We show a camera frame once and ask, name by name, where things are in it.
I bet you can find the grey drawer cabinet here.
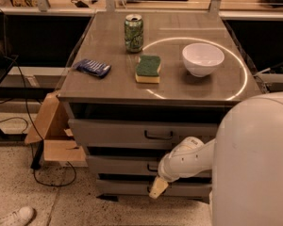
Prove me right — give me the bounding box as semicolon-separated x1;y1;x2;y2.
57;10;262;204

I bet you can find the grey drawer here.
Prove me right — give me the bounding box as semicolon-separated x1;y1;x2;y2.
96;180;211;198
85;154;212;179
69;119;217;150

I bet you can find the grey top drawer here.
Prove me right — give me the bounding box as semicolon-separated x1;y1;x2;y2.
69;119;217;150

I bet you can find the brown cardboard box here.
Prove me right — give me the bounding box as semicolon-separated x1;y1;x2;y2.
25;91;87;167

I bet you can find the green yellow sponge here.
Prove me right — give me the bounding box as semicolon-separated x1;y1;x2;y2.
135;55;161;84

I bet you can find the white bowl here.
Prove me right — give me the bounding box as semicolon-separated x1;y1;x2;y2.
182;42;225;77

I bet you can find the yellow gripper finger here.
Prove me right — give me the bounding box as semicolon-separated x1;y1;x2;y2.
149;176;169;199

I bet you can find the grey bottom drawer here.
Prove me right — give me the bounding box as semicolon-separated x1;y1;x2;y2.
96;180;211;198

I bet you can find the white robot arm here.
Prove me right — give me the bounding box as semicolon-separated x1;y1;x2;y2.
149;92;283;226

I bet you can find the white sneaker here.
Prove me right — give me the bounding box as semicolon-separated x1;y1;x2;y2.
0;206;35;226

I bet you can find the green soda can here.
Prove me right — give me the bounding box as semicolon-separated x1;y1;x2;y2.
125;14;143;53

